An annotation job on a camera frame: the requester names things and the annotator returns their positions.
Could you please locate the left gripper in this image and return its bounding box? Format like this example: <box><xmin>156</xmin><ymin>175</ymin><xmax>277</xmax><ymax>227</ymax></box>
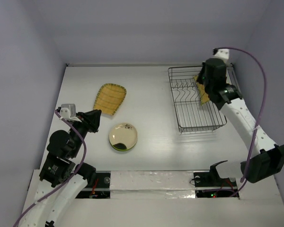
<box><xmin>71</xmin><ymin>108</ymin><xmax>102</xmax><ymax>156</ymax></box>

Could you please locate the large bamboo tray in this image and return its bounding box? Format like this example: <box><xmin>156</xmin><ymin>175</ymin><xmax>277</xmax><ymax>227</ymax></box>
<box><xmin>193</xmin><ymin>75</ymin><xmax>210</xmax><ymax>105</ymax></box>

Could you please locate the small bamboo tray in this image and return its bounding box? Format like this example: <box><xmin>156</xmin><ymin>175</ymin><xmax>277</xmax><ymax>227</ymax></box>
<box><xmin>93</xmin><ymin>83</ymin><xmax>127</xmax><ymax>116</ymax></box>

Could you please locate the grey green plate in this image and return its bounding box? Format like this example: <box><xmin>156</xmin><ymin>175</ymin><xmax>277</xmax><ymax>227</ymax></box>
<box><xmin>108</xmin><ymin>122</ymin><xmax>138</xmax><ymax>146</ymax></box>

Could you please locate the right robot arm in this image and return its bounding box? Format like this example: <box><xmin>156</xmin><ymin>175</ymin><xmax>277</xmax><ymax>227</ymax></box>
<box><xmin>197</xmin><ymin>58</ymin><xmax>284</xmax><ymax>183</ymax></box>

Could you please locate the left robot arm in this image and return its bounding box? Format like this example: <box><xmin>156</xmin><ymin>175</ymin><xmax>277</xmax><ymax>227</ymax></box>
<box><xmin>14</xmin><ymin>104</ymin><xmax>102</xmax><ymax>227</ymax></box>

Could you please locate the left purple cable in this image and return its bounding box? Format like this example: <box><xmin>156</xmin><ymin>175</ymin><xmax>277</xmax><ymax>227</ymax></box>
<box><xmin>13</xmin><ymin>110</ymin><xmax>87</xmax><ymax>227</ymax></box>

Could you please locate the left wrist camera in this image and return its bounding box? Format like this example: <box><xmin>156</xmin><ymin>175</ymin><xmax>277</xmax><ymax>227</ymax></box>
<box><xmin>58</xmin><ymin>104</ymin><xmax>76</xmax><ymax>121</ymax></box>

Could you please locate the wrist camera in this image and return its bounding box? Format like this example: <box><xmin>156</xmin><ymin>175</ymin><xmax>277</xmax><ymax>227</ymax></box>
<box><xmin>58</xmin><ymin>104</ymin><xmax>76</xmax><ymax>121</ymax></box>
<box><xmin>213</xmin><ymin>48</ymin><xmax>230</xmax><ymax>63</ymax></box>

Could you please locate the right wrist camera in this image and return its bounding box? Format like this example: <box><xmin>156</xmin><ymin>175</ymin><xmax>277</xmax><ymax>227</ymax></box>
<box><xmin>213</xmin><ymin>48</ymin><xmax>230</xmax><ymax>63</ymax></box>

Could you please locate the wire dish rack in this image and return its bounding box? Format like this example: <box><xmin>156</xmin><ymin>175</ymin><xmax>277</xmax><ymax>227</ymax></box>
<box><xmin>168</xmin><ymin>65</ymin><xmax>227</xmax><ymax>134</ymax></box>

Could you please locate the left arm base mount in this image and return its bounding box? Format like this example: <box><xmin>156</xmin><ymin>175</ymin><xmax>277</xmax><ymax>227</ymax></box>
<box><xmin>75</xmin><ymin>171</ymin><xmax>111</xmax><ymax>199</ymax></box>

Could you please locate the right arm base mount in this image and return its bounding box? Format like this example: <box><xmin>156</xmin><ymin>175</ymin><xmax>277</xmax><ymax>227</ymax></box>
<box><xmin>190</xmin><ymin>172</ymin><xmax>239</xmax><ymax>199</ymax></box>

